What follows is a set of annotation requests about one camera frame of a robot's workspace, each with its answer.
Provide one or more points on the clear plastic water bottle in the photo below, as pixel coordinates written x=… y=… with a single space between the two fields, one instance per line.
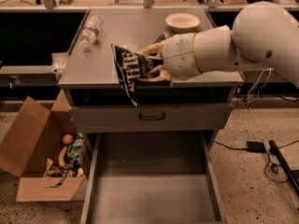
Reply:
x=91 y=31

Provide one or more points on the brown cardboard box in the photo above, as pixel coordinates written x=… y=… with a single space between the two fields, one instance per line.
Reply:
x=34 y=137

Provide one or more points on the yellow banana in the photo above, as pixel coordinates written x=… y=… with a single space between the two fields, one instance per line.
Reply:
x=61 y=161

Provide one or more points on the white paper bowl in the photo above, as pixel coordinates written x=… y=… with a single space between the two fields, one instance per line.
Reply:
x=182 y=22

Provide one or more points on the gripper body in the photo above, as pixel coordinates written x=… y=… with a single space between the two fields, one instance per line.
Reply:
x=178 y=56

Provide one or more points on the grey metal drawer cabinet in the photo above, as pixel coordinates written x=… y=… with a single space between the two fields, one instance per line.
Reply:
x=98 y=103

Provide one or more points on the black drawer handle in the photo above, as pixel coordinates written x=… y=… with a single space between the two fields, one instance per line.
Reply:
x=156 y=117

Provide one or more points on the blue chip bag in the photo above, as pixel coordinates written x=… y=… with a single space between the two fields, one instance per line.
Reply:
x=132 y=67

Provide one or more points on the black power adapter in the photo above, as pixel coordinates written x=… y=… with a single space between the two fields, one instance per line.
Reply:
x=257 y=147

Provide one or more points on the black bar on floor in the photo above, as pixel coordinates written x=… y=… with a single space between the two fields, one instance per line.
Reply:
x=285 y=166

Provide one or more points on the closed grey upper drawer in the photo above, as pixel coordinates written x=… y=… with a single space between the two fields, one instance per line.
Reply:
x=124 y=118

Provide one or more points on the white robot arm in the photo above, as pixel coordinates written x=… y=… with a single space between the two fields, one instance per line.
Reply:
x=262 y=34

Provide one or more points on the green snack packet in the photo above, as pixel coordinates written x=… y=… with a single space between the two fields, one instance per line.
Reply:
x=74 y=149

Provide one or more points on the orange round fruit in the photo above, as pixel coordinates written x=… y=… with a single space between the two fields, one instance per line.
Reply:
x=68 y=139

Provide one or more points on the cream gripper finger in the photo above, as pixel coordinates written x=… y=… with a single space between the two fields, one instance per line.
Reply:
x=149 y=50
x=158 y=73

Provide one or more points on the open grey lower drawer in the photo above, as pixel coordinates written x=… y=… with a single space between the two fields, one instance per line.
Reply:
x=152 y=178

